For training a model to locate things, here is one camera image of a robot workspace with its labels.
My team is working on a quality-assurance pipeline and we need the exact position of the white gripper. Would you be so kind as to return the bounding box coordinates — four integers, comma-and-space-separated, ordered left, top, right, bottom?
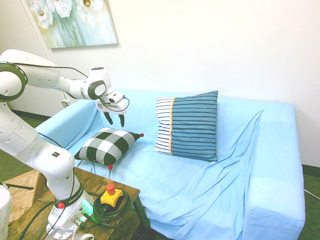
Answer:
95, 96, 130, 127

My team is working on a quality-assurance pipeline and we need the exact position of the black white checkered pillow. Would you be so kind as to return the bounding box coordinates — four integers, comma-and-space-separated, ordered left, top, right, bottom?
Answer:
74, 126, 145, 171

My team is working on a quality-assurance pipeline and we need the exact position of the blue striped pillow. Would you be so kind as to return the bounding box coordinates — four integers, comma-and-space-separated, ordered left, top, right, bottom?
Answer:
153, 90, 219, 163

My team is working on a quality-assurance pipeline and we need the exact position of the dark wooden table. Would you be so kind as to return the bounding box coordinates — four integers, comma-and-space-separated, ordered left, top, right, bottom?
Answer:
7, 166, 152, 240

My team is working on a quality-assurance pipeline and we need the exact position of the yellow emergency stop button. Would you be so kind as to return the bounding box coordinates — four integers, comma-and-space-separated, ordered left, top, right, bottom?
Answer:
99, 183, 125, 208

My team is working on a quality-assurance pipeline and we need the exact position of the floral canvas painting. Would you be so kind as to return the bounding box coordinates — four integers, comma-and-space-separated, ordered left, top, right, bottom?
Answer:
20, 0, 119, 50

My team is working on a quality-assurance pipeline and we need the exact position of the sofa with light blue cover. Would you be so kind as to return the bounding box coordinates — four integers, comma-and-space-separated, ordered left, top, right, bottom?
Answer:
34, 88, 307, 240

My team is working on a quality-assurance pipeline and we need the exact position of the thin black rod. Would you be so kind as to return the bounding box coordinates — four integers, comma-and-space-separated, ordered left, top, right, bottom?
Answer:
1, 182, 35, 191

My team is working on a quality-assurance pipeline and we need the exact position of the woven rush seat stool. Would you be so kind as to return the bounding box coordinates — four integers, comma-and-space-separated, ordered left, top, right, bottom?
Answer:
1, 169, 46, 224

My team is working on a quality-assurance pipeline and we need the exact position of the white fabric bundle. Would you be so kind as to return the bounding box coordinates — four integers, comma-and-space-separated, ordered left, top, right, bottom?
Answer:
0, 184, 13, 240

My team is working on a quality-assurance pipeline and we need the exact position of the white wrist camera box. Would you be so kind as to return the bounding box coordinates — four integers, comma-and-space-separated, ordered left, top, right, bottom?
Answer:
106, 91, 125, 104

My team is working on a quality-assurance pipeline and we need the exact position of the coiled dark green cable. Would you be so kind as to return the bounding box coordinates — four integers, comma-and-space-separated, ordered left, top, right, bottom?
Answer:
92, 187, 135, 229

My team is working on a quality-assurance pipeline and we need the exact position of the thick dark base cable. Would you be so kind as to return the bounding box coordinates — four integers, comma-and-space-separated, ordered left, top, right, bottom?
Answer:
14, 199, 55, 240

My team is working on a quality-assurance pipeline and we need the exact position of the white floor cable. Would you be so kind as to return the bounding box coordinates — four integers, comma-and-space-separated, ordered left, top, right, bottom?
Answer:
303, 188, 320, 199

